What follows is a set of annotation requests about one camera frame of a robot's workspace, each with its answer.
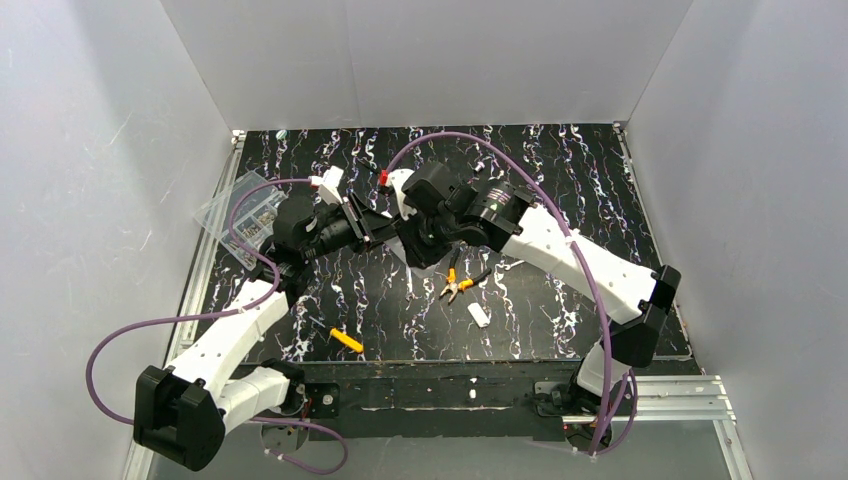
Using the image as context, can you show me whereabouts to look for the white battery cover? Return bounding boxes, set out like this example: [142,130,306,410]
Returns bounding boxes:
[467,303,490,329]

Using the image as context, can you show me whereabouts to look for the white remote control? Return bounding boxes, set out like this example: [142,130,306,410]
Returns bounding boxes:
[385,237,406,263]

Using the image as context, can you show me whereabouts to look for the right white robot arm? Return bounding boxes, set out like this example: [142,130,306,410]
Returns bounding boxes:
[381,162,681,398]

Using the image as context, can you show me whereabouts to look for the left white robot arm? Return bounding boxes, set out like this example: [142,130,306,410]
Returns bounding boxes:
[133,195,396,471]

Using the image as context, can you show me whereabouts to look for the clear plastic screw box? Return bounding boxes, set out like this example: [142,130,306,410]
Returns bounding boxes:
[194,171,287,270]

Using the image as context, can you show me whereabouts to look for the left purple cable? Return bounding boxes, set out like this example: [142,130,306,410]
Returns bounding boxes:
[86,177,350,476]

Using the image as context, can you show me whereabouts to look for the purple cable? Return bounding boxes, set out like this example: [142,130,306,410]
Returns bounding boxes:
[386,131,639,458]
[86,177,350,476]

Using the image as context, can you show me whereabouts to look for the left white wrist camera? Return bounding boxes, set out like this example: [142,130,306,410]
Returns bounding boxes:
[309,166,344,205]

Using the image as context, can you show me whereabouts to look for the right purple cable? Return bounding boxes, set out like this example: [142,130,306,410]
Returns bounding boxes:
[386,131,639,458]

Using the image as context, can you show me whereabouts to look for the orange handled pliers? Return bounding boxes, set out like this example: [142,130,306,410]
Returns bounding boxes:
[439,247,492,304]

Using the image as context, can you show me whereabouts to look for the yellow handled screwdriver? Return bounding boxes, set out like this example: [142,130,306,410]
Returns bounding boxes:
[310,318,365,354]

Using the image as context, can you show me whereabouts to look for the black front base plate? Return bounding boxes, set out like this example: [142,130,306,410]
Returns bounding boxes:
[301,360,600,441]

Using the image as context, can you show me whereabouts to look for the aluminium frame rail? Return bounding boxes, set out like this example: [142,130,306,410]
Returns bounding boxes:
[562,373,753,479]

